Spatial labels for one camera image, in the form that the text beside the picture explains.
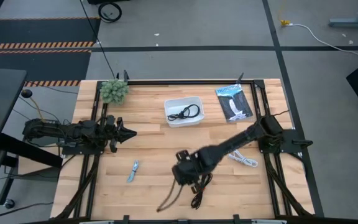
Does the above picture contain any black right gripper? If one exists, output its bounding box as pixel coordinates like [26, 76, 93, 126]
[156, 154, 210, 213]

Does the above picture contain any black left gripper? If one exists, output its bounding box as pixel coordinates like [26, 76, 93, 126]
[103, 114, 137, 145]

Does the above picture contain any black cable with red ends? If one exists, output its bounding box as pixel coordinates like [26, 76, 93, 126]
[190, 172, 214, 210]

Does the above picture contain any short silver blue cable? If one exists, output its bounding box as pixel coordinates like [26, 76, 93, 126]
[126, 159, 140, 184]

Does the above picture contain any green artificial plant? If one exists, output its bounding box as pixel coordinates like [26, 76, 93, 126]
[99, 78, 130, 105]

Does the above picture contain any white plastic bin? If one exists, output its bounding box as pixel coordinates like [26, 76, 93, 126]
[163, 95, 205, 129]

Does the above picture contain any black mat with hazard stripes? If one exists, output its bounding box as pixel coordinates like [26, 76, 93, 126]
[0, 16, 101, 50]
[0, 49, 92, 88]

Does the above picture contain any black desk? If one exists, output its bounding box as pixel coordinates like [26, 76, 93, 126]
[0, 67, 64, 209]

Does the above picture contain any grey metal table leg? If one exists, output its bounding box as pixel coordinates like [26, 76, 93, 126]
[328, 0, 358, 29]

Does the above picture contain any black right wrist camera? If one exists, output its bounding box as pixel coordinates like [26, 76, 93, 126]
[175, 149, 190, 163]

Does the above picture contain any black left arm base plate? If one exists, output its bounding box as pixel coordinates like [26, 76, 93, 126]
[61, 136, 106, 156]

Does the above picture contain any black looped cable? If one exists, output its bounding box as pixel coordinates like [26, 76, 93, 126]
[167, 103, 201, 122]

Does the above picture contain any black aluminium table frame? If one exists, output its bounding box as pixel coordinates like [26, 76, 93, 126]
[54, 78, 315, 219]

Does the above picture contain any long black floor cable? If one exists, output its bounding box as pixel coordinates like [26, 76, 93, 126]
[79, 0, 117, 79]

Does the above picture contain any black coiled floor cable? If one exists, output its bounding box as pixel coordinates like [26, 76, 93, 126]
[98, 1, 123, 24]

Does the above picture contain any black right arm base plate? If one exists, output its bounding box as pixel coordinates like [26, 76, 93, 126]
[258, 128, 314, 154]

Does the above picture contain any thin black floor cable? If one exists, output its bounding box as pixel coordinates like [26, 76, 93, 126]
[0, 202, 54, 223]

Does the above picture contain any yellow floor cable with plug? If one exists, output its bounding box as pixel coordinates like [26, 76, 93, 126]
[277, 0, 291, 27]

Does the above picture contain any white floor cable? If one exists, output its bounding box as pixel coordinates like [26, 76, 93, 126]
[286, 22, 358, 65]

